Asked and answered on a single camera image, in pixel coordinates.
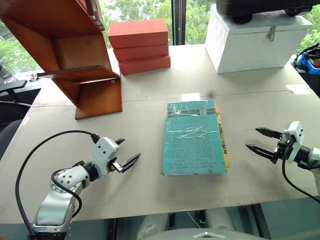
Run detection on grey robot torso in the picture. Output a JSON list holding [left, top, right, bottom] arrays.
[[136, 207, 266, 240]]

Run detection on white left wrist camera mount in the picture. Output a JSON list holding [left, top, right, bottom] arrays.
[[89, 136, 120, 180]]

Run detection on white paper label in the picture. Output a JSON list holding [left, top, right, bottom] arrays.
[[285, 84, 311, 96]]

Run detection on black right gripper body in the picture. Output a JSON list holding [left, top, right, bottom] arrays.
[[273, 134, 295, 165]]

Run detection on black hard case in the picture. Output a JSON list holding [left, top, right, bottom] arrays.
[[215, 0, 314, 25]]

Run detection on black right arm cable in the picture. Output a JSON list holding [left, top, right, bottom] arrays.
[[281, 158, 320, 205]]

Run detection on teal hardcover book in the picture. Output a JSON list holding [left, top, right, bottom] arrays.
[[160, 99, 228, 177]]

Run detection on white box with metal latch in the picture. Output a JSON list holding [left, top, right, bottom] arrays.
[[204, 4, 314, 75]]

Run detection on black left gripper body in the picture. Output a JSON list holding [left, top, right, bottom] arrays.
[[105, 156, 126, 175]]

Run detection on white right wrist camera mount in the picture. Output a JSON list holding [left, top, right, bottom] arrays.
[[282, 120, 306, 164]]

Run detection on silver metal clamp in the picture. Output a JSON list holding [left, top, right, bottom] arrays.
[[28, 72, 43, 83]]

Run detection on black window frame post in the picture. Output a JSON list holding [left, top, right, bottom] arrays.
[[171, 0, 188, 47]]

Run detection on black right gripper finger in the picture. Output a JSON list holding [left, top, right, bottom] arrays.
[[254, 127, 284, 141], [245, 143, 279, 164]]

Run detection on blue plastic bin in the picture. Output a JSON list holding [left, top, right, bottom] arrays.
[[294, 43, 320, 75]]

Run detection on black office chair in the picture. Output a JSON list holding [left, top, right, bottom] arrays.
[[0, 62, 33, 161]]

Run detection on brown wooden bookshelf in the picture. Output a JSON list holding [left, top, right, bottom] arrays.
[[0, 0, 124, 121]]

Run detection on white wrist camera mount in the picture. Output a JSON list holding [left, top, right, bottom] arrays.
[[282, 120, 306, 164], [89, 136, 120, 180]]

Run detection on red box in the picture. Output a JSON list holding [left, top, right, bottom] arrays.
[[107, 19, 169, 49], [117, 54, 172, 76], [112, 43, 170, 62]]

